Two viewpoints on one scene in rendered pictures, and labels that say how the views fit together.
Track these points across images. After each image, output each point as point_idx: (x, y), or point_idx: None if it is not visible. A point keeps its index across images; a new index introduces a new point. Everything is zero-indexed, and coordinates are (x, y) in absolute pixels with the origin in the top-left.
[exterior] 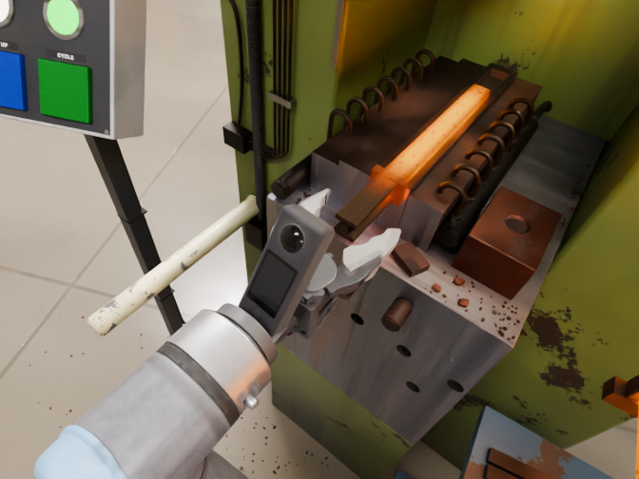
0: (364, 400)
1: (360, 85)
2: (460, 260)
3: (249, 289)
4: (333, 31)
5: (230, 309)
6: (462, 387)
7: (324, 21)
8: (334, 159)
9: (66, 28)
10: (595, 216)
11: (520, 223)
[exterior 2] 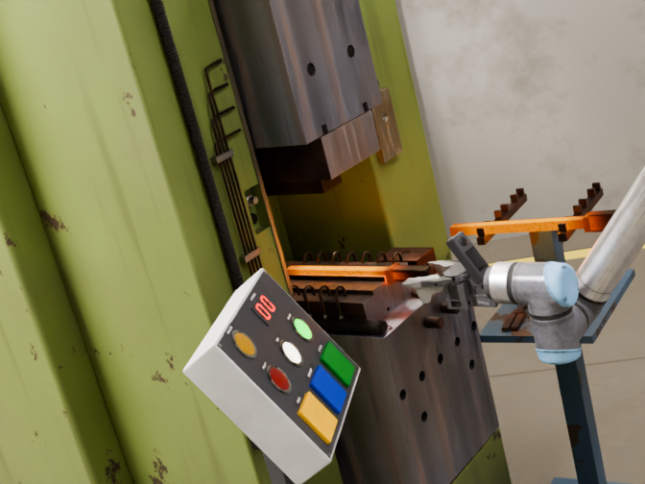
0: (474, 439)
1: None
2: None
3: (477, 269)
4: (282, 276)
5: (488, 271)
6: (473, 326)
7: (276, 275)
8: (368, 297)
9: (309, 333)
10: (393, 240)
11: (403, 254)
